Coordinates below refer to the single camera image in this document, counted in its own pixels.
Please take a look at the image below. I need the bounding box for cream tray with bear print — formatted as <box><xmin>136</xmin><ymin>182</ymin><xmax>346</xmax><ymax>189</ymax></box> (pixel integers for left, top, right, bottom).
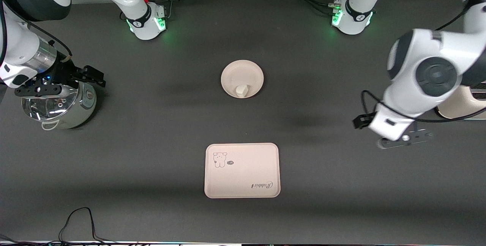
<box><xmin>204</xmin><ymin>142</ymin><xmax>281</xmax><ymax>199</ymax></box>

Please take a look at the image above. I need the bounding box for round cream plate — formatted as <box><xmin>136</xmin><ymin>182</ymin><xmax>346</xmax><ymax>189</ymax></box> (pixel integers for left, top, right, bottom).
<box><xmin>221</xmin><ymin>60</ymin><xmax>265</xmax><ymax>99</ymax></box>

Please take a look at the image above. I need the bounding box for silver cooking pot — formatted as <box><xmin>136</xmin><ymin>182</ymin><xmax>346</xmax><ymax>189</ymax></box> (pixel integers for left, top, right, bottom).
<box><xmin>21</xmin><ymin>81</ymin><xmax>98</xmax><ymax>131</ymax></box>

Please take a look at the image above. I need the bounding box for glass pot lid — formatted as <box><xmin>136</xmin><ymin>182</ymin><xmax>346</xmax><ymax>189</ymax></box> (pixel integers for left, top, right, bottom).
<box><xmin>21</xmin><ymin>86</ymin><xmax>81</xmax><ymax>120</ymax></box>

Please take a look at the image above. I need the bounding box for cream white toaster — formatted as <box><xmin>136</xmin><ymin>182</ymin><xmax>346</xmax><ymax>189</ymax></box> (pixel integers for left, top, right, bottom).
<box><xmin>434</xmin><ymin>84</ymin><xmax>486</xmax><ymax>120</ymax></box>

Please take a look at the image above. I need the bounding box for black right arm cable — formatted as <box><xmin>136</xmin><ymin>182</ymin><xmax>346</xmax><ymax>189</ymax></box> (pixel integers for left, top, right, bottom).
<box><xmin>0</xmin><ymin>0</ymin><xmax>73</xmax><ymax>58</ymax></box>

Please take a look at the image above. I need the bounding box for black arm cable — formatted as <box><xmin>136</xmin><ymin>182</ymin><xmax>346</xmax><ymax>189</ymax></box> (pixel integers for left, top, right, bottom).
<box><xmin>0</xmin><ymin>0</ymin><xmax>73</xmax><ymax>58</ymax></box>
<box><xmin>360</xmin><ymin>90</ymin><xmax>486</xmax><ymax>124</ymax></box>

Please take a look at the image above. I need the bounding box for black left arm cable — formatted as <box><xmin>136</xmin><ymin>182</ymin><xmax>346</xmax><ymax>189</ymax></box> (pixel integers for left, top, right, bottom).
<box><xmin>360</xmin><ymin>90</ymin><xmax>486</xmax><ymax>124</ymax></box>

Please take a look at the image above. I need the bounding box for black cable on table edge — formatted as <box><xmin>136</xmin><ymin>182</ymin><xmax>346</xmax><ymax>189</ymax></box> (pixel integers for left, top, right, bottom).
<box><xmin>0</xmin><ymin>207</ymin><xmax>152</xmax><ymax>246</ymax></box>

